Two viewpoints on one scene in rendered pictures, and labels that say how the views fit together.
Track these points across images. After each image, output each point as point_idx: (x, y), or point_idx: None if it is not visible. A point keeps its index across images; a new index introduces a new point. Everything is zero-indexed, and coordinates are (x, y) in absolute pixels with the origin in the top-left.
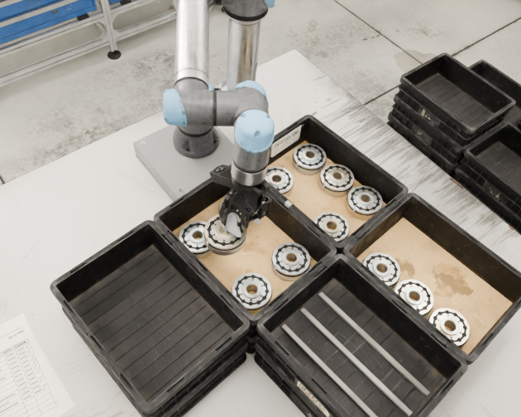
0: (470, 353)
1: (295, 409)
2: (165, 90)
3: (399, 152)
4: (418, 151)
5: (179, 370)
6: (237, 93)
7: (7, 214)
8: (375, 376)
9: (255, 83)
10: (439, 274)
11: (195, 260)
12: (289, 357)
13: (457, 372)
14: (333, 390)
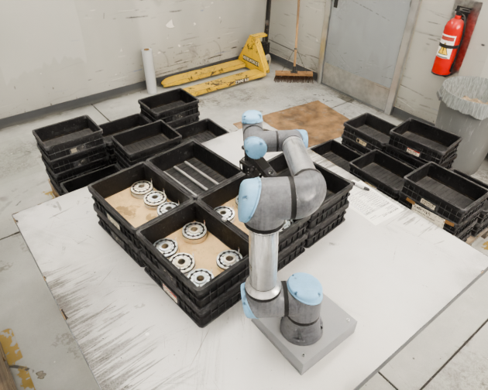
0: (138, 172)
1: None
2: (306, 135)
3: (101, 345)
4: (81, 347)
5: None
6: (262, 134)
7: (426, 278)
8: (185, 178)
9: (252, 141)
10: (131, 215)
11: None
12: (229, 162)
13: (152, 158)
14: (207, 173)
